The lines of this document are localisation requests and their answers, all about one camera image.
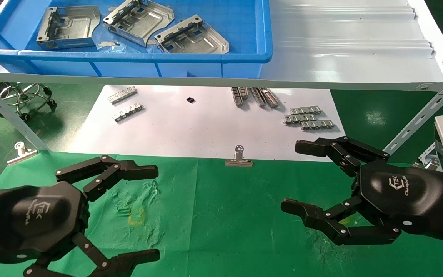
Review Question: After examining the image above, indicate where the chrome stool base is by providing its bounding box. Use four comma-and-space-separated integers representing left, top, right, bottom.
0, 83, 57, 120

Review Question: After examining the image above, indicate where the silver metal bracket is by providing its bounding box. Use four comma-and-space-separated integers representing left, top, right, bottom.
418, 143, 443, 170

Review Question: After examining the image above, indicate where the white metal shelf board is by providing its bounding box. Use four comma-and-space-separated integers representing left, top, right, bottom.
0, 0, 443, 92

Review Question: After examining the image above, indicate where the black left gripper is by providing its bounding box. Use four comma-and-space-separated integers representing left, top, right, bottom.
0, 155, 161, 277

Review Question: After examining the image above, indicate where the green cloth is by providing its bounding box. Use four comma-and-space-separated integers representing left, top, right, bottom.
0, 151, 443, 277

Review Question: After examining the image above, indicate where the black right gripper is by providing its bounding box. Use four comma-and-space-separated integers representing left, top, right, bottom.
281, 136, 443, 247

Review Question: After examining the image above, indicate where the stamped metal bracket part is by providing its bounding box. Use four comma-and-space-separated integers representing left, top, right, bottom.
36, 5, 102, 50
154, 15, 230, 54
102, 0, 175, 47

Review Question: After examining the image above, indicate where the perforated grey shelf strut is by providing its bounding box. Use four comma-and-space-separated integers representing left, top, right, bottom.
0, 75, 51, 151
383, 67, 443, 156

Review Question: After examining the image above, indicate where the white paper sheet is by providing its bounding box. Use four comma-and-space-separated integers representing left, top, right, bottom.
65, 85, 353, 162

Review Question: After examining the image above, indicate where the silver binder clip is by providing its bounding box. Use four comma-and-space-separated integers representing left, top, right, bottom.
6, 142, 38, 166
225, 145, 253, 168

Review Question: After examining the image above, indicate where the blue plastic tray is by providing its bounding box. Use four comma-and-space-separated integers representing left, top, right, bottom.
0, 0, 273, 79

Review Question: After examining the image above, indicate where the small metal clip strip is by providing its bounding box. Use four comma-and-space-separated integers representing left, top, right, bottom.
290, 107, 322, 115
113, 102, 144, 123
283, 114, 316, 125
301, 120, 335, 131
107, 86, 138, 105

